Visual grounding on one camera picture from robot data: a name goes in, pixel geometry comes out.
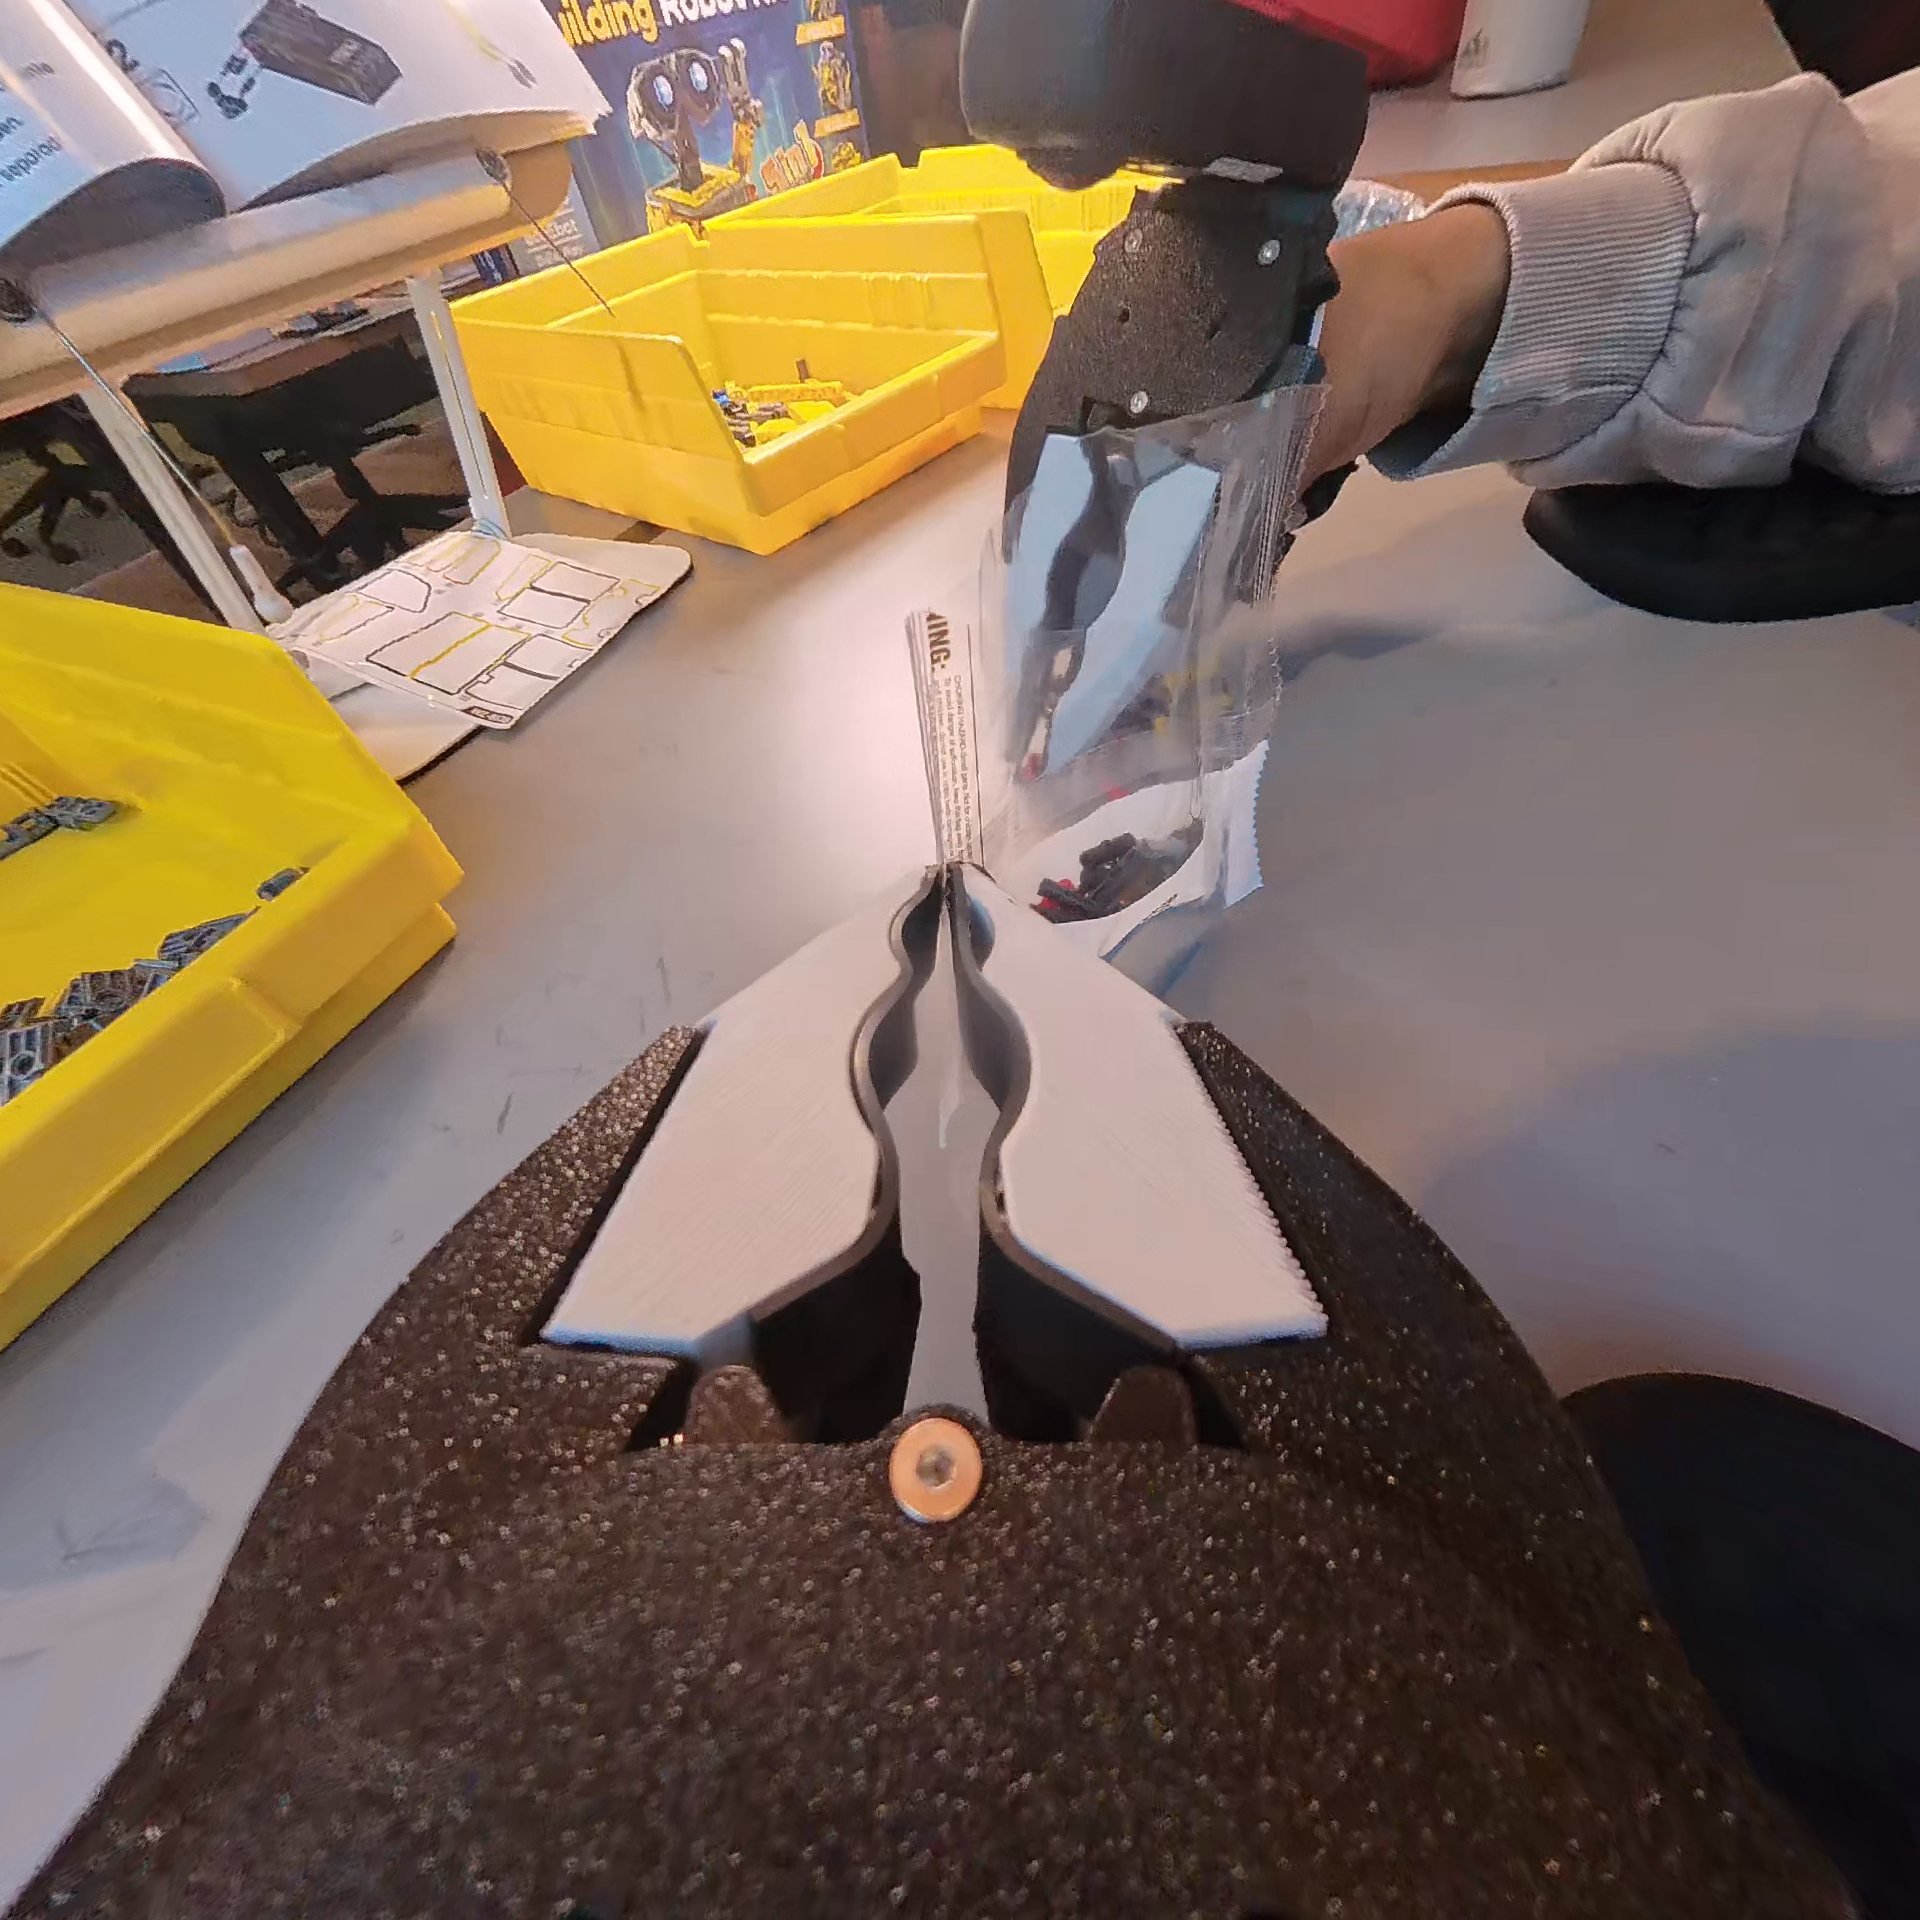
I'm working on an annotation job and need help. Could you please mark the white bottle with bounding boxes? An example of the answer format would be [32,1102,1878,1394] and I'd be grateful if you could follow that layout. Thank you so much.
[1449,0,1593,97]

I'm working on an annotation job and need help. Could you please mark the person's right forearm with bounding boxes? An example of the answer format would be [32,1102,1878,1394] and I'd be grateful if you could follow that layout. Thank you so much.
[1367,76,1920,495]

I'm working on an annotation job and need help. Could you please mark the yellow flat box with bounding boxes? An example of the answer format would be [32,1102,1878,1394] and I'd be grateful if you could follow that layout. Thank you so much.
[0,581,467,1353]

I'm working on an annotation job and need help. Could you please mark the person's right hand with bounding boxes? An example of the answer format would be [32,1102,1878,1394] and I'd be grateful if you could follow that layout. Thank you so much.
[1296,196,1511,482]

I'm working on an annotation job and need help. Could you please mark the yellow storage bin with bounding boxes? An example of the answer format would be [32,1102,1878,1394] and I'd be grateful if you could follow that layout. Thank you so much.
[707,143,1142,407]
[451,226,1008,558]

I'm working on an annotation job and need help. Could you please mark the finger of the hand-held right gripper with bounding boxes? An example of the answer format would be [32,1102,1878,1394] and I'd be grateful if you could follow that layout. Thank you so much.
[1052,458,1239,767]
[1008,445,1136,788]

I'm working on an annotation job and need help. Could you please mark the black armrest pad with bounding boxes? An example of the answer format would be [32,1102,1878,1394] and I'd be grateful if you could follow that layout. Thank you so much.
[1525,466,1920,625]
[1560,1375,1920,1920]

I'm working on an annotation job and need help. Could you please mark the clear plastic bag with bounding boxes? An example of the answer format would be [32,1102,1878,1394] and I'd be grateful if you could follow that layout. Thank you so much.
[907,384,1320,991]

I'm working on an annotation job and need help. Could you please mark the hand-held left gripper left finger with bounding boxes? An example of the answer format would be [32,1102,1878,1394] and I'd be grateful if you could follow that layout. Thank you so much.
[547,864,961,1357]

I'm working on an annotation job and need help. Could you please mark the robot kit box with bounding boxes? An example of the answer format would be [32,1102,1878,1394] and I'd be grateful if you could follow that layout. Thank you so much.
[572,0,873,226]

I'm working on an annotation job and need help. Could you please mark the heap of grey plastic parts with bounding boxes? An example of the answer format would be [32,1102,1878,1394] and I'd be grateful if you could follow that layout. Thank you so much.
[0,791,317,1113]

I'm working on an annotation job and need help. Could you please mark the grey desk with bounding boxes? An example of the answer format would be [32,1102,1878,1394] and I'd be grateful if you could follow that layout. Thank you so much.
[0,61,1920,1920]

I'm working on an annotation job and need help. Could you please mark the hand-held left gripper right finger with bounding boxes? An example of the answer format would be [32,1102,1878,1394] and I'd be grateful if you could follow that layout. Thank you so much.
[955,864,1337,1353]

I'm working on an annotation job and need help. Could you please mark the black office chair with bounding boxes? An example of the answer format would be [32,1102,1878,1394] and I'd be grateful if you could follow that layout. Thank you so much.
[0,302,453,596]

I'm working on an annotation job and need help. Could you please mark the white printed booklet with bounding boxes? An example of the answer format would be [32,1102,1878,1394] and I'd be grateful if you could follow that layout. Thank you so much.
[0,0,609,272]

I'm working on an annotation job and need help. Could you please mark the red box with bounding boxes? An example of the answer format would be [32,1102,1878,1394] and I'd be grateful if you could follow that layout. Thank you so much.
[1232,0,1472,86]

